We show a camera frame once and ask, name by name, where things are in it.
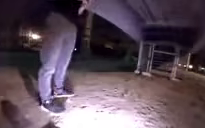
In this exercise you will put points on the dark grass strip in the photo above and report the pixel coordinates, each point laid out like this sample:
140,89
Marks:
20,60

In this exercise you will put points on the elevated concrete overpass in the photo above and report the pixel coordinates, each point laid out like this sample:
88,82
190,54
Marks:
123,13

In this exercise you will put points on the person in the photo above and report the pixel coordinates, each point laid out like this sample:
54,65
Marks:
56,50

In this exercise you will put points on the tree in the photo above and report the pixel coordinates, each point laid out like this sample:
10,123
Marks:
87,33

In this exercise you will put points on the pale bare dirt ground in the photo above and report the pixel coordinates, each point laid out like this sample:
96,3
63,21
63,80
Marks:
123,100

